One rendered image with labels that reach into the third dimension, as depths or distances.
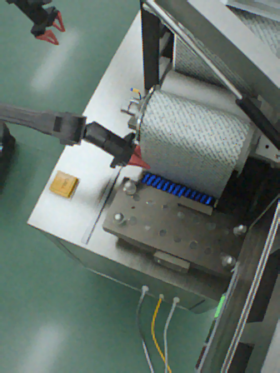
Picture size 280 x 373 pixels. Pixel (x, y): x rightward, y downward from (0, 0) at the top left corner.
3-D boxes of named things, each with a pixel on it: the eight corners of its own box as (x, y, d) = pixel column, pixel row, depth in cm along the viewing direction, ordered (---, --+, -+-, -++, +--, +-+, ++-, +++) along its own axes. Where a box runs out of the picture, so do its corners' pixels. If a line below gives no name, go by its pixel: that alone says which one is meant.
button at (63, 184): (59, 172, 133) (57, 169, 131) (78, 180, 132) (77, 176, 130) (50, 191, 131) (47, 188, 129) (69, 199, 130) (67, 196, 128)
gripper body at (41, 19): (57, 8, 128) (43, -7, 123) (46, 32, 125) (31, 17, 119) (44, 13, 132) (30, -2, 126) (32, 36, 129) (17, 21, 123)
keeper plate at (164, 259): (156, 256, 122) (157, 249, 111) (187, 268, 120) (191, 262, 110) (153, 263, 121) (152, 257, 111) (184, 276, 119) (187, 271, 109)
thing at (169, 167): (142, 170, 120) (141, 142, 103) (219, 198, 116) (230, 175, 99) (142, 171, 120) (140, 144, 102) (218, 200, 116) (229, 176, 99)
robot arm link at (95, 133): (81, 136, 105) (92, 118, 105) (77, 136, 111) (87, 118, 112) (103, 150, 107) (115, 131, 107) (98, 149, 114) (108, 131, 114)
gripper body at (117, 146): (114, 170, 113) (92, 156, 111) (128, 139, 117) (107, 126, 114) (123, 166, 108) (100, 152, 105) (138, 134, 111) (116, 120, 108)
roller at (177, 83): (171, 86, 118) (172, 61, 106) (255, 115, 113) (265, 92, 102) (156, 120, 114) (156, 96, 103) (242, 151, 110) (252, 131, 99)
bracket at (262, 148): (258, 137, 94) (261, 133, 92) (282, 146, 93) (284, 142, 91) (252, 156, 92) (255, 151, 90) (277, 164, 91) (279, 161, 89)
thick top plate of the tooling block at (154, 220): (125, 182, 124) (123, 176, 118) (252, 231, 117) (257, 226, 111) (103, 231, 119) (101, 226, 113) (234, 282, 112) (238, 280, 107)
